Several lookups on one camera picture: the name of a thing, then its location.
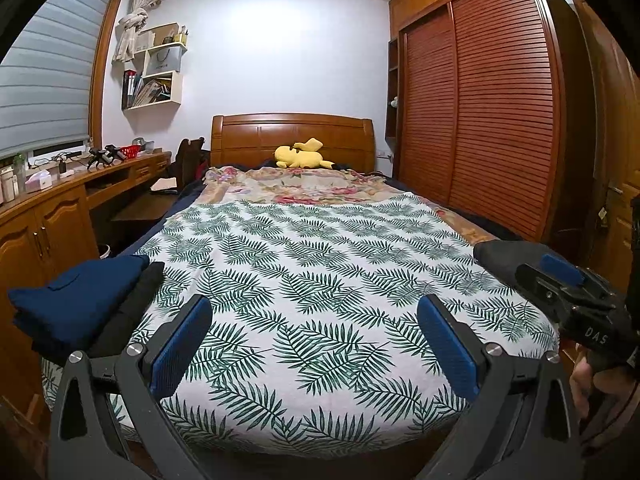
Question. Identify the folded navy garment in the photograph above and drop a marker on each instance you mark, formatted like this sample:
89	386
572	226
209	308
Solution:
75	290

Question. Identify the grey container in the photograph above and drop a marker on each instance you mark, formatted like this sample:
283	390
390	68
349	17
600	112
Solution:
142	143

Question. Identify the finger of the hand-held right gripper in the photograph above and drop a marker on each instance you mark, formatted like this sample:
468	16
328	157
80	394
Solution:
540	282
562	267

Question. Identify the black jacket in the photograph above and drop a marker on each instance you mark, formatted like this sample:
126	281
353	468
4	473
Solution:
495	255

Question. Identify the wooden louvred wardrobe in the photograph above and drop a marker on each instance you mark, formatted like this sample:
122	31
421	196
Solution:
500	110

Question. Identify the wooden desk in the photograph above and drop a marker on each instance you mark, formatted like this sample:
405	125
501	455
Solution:
55	220

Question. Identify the grey window blind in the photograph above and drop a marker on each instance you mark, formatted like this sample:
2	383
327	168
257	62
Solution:
45	85

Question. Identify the wooden bed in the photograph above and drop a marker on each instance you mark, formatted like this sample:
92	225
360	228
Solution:
260	135

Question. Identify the dark desk chair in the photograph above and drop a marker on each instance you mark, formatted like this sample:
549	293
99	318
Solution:
187	155

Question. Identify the floral blanket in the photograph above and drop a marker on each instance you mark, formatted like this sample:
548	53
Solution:
300	185

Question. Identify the wooden window frame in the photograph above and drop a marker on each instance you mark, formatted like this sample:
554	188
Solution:
102	85

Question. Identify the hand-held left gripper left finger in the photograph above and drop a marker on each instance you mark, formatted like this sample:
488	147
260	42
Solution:
182	345

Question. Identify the tied beige curtain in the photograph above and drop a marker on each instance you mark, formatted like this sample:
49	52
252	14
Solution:
132	25

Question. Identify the leaf-print blanket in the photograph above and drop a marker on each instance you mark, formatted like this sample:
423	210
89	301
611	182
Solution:
310	260

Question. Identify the folded black garment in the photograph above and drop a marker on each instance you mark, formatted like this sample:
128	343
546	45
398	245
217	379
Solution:
135	305

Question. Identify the yellow plush toy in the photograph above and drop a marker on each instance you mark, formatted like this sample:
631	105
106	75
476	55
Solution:
300	157

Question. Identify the spare black gripper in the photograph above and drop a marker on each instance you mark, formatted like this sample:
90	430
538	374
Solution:
97	157
114	152

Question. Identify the wooden door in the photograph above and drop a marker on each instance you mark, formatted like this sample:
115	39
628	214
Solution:
620	135

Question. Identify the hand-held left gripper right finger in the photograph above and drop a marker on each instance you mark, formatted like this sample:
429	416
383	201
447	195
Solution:
450	350

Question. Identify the white wall shelf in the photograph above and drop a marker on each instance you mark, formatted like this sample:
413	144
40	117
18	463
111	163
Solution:
176	87

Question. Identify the grey paper bag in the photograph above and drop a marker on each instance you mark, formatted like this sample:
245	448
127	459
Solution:
164	59

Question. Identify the person's right hand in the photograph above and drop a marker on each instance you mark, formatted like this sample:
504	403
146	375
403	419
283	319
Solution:
582	385

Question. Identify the black binders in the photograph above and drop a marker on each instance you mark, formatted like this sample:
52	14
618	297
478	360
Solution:
128	90

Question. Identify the white tissue box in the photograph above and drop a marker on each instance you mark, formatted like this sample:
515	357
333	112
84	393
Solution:
38	181

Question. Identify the waste bin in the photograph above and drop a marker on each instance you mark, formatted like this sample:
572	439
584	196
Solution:
103	251

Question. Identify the red plastic basket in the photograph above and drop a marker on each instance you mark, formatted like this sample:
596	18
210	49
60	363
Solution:
130	151

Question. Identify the green bottle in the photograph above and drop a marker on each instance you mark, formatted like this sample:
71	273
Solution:
19	172

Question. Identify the black charger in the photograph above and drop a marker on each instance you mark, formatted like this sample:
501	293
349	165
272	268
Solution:
62	166

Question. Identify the white bottle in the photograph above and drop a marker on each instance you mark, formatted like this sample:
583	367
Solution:
7	185

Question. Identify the wooden open shelf unit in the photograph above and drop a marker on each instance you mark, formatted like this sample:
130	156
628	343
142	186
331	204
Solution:
392	70

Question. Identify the stack of books and papers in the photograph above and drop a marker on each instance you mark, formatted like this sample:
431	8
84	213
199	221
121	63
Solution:
152	92

